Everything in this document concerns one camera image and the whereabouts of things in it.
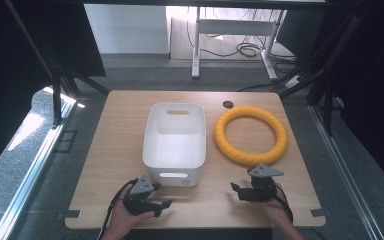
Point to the aluminium floor rail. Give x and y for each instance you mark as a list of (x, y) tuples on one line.
[(33, 173), (343, 170)]

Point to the black curtain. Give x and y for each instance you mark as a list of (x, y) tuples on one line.
[(10, 66), (373, 83)]

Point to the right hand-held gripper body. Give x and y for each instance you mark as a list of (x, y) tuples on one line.
[(262, 186)]

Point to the white power strip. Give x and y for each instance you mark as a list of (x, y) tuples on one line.
[(293, 81)]

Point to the person's right hand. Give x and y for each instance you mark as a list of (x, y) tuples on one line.
[(275, 208)]

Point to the dark round table grommet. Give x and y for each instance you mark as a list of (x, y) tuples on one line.
[(228, 104)]

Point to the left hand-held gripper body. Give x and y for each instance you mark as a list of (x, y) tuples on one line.
[(139, 196)]

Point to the person's left hand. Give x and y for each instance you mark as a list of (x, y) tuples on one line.
[(122, 216)]

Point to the white plastic storage bin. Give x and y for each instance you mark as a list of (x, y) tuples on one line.
[(174, 146)]

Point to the black metal stand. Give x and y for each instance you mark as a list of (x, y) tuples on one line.
[(57, 96), (326, 86)]

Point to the white desk frame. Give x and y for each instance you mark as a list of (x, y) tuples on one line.
[(233, 27)]

